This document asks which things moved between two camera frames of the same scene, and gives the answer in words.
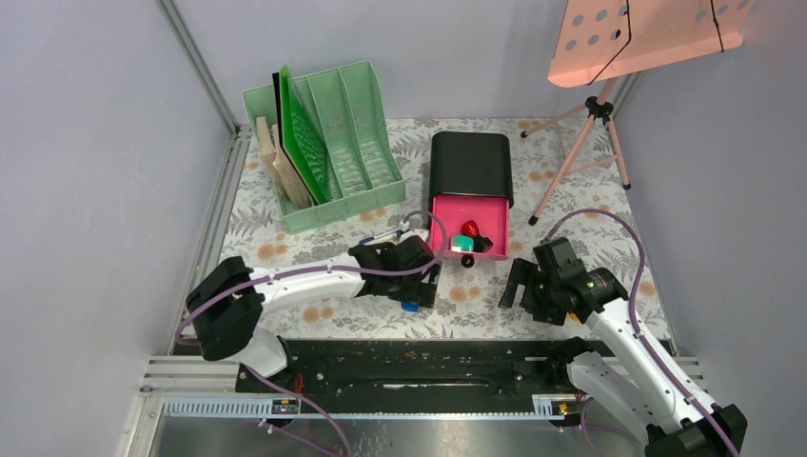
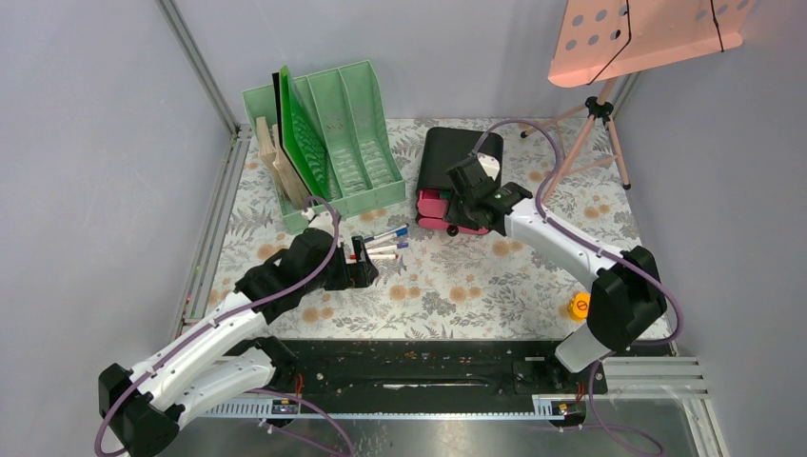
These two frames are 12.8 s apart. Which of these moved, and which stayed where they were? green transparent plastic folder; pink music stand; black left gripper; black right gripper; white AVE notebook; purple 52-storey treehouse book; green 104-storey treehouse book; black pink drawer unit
Moved: black right gripper; black pink drawer unit; black left gripper
Stayed: white AVE notebook; pink music stand; purple 52-storey treehouse book; green 104-storey treehouse book; green transparent plastic folder
